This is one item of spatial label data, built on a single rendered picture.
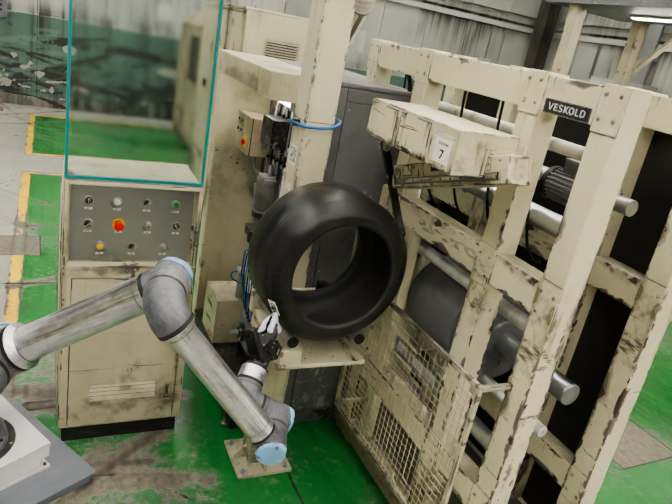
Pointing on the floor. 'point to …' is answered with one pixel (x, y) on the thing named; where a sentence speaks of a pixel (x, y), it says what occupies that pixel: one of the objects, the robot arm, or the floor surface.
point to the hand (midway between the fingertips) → (273, 314)
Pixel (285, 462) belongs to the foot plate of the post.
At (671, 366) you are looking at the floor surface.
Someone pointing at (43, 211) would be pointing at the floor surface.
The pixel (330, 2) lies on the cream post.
